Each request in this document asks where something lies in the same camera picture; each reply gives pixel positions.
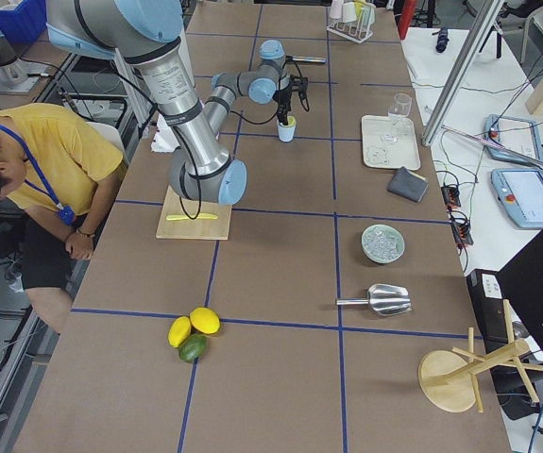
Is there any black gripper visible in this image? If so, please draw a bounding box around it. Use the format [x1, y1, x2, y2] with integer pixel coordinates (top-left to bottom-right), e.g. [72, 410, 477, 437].
[273, 75, 309, 125]

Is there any blue paper cup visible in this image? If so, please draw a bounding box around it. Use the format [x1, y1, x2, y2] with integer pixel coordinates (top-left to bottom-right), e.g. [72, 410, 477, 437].
[277, 121, 297, 143]

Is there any steel muddler black tip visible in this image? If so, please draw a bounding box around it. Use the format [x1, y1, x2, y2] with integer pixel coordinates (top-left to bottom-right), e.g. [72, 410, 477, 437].
[285, 56, 327, 65]

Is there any yellow whole lemon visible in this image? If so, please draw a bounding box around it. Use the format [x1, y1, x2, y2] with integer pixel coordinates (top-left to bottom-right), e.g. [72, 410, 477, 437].
[167, 316, 192, 348]
[189, 307, 221, 335]

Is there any wooden cup tree stand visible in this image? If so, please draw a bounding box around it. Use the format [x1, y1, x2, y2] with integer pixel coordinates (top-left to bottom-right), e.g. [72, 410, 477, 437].
[417, 299, 543, 412]

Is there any cream bear serving tray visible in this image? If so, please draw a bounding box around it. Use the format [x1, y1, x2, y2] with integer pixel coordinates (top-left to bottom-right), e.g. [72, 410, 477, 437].
[361, 115, 421, 171]

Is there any clear wine glass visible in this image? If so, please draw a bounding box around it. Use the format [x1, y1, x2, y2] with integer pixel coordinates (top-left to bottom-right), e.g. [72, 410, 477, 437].
[382, 92, 412, 144]

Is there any yellow plastic knife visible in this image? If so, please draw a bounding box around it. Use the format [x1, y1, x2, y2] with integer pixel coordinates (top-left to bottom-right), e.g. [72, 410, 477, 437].
[165, 212, 218, 222]

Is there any grey folded cloth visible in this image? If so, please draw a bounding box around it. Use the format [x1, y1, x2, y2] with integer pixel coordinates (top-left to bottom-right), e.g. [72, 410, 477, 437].
[387, 166, 428, 203]

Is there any bamboo cutting board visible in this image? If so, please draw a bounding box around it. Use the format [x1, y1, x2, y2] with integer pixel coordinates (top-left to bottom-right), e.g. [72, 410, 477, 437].
[156, 187, 232, 240]

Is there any green bowl of ice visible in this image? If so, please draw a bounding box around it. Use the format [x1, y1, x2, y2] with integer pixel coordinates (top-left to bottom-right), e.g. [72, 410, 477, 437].
[361, 225, 405, 264]

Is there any red cylinder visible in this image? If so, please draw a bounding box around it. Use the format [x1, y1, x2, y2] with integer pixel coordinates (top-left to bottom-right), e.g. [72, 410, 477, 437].
[398, 0, 416, 41]

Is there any steel ice scoop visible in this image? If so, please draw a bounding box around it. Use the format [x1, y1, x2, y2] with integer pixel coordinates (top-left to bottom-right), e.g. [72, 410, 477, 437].
[335, 283, 413, 317]

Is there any blue teach pendant far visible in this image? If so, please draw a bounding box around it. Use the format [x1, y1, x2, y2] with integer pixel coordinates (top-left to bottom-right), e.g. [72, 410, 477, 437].
[484, 114, 543, 165]

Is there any blue teach pendant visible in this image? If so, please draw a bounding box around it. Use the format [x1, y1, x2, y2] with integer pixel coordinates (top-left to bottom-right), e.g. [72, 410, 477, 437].
[490, 168, 543, 229]
[484, 114, 543, 165]

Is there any person in yellow shirt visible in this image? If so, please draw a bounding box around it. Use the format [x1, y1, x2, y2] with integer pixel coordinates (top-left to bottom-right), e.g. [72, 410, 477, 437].
[0, 103, 127, 332]

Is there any green lime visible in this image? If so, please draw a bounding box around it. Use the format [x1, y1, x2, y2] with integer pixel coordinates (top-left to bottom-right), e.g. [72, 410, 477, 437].
[178, 333, 208, 363]

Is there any blue teach pendant near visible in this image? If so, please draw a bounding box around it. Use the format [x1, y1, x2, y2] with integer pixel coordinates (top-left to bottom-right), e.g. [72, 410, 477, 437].
[490, 168, 543, 229]

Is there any white wire cup rack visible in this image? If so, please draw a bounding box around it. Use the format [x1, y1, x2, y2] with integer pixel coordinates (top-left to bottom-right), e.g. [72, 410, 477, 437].
[326, 0, 376, 43]

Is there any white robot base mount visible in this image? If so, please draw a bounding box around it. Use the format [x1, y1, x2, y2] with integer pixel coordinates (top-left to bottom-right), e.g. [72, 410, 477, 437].
[151, 114, 179, 153]

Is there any aluminium frame post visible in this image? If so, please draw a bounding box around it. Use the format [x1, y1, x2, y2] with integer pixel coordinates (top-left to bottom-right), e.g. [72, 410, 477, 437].
[421, 0, 503, 146]

